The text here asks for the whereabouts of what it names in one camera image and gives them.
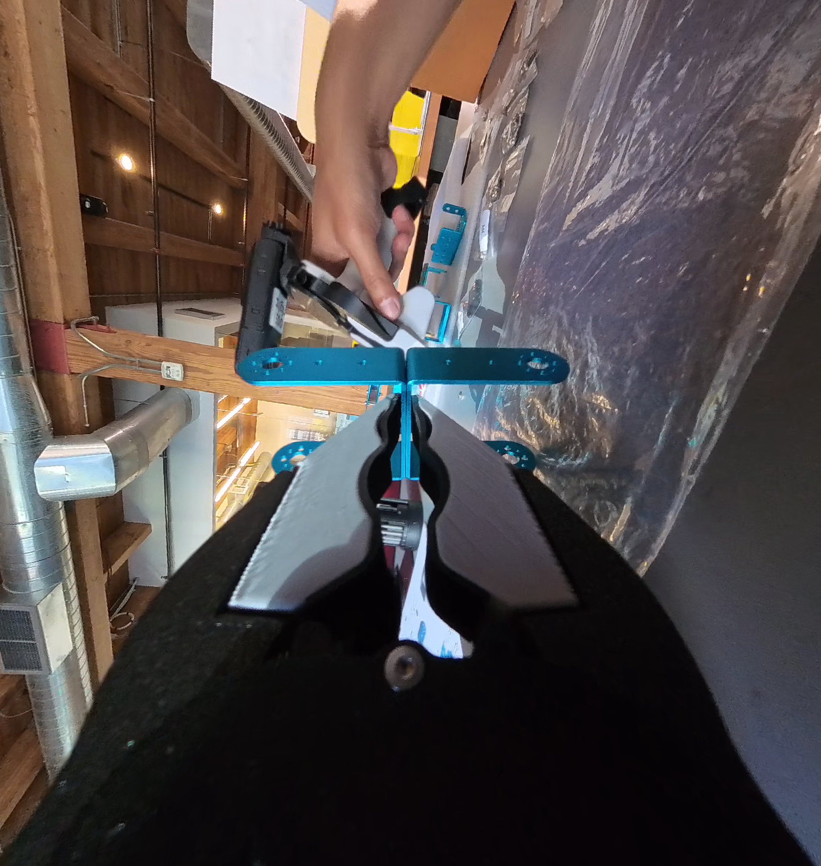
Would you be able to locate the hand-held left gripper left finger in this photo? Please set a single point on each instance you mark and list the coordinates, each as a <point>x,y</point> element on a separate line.
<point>309,535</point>

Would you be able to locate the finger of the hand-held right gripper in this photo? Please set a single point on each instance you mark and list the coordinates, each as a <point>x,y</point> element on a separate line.
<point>370,318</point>
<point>417,309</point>

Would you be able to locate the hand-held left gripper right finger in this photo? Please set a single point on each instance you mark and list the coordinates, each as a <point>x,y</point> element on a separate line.
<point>505,535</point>

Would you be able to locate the blue metal bracket assembly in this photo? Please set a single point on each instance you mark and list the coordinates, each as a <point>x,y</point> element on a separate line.
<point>329,366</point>

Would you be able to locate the person's right forearm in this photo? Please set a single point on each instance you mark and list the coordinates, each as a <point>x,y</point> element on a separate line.
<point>370,68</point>

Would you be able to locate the person's right hand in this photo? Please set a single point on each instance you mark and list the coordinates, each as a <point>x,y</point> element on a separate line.
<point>343,217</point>

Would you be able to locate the wooden ceiling beam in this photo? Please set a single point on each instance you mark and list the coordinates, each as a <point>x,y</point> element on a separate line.
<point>181,366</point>

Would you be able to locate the white cabinet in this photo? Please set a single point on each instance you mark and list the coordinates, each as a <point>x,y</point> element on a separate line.
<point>194,460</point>

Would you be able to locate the yellow bin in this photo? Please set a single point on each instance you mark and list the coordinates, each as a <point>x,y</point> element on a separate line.
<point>408,135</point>

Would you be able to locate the white hanging panel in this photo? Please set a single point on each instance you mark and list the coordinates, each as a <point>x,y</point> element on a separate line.
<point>269,54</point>

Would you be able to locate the wooden partition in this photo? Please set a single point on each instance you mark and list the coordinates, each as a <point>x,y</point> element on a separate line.
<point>465,48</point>

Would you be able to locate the large clear plastic bag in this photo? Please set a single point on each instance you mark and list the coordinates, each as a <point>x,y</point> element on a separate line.
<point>681,244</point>

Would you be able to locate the grey vent grille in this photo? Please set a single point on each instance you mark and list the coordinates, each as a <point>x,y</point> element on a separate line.
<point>18,636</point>

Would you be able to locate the perforated blue metal bracket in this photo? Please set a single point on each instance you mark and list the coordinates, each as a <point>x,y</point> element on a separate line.
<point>449,233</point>

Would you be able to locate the silver ventilation duct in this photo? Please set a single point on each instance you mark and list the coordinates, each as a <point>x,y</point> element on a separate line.
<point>18,406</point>

